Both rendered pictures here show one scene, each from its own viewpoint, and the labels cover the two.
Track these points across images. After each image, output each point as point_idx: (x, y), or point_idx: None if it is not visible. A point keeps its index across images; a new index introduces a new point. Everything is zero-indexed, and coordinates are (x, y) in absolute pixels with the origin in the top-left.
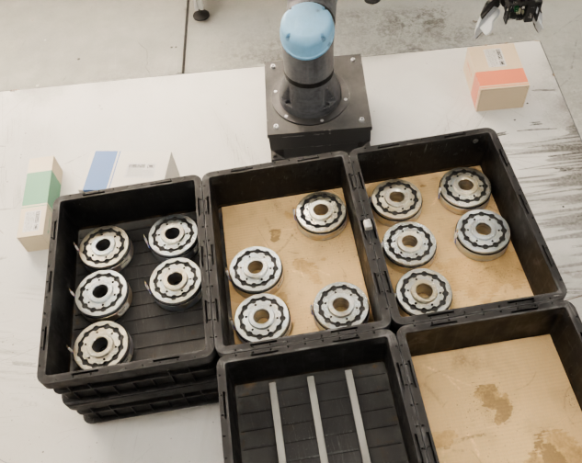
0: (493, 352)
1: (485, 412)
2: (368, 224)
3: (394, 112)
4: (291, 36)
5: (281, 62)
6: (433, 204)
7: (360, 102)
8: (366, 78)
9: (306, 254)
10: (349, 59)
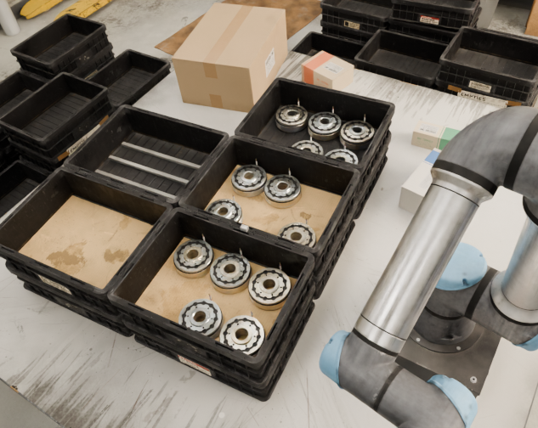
0: None
1: (116, 248)
2: (242, 226)
3: None
4: None
5: None
6: (252, 316)
7: (407, 351)
8: (477, 424)
9: (276, 223)
10: (477, 378)
